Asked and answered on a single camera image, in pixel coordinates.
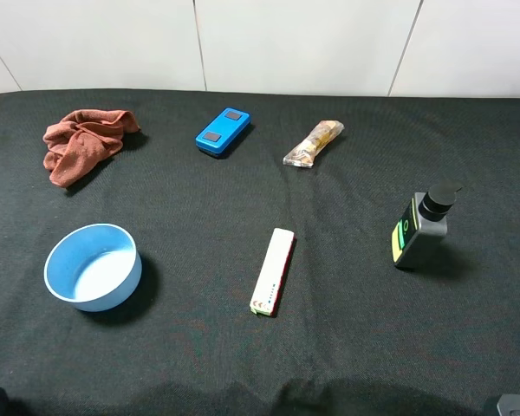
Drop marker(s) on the blue whiteboard eraser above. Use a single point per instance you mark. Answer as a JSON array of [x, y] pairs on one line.
[[216, 138]]

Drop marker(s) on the rust brown crumpled cloth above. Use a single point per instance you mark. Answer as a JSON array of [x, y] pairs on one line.
[[82, 139]]

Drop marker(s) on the long white green box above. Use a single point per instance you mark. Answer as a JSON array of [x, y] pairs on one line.
[[270, 280]]

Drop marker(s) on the grey pump dispenser bottle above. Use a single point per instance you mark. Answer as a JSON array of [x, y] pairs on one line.
[[423, 225]]

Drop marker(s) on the clear wrapped snack bar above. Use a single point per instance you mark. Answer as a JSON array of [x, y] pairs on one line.
[[303, 155]]

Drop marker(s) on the black tablecloth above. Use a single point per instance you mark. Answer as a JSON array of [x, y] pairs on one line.
[[351, 334]]

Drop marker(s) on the grey base at right corner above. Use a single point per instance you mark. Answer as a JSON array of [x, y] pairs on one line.
[[508, 405]]

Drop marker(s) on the light blue bowl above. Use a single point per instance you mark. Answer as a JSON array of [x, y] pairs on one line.
[[94, 268]]

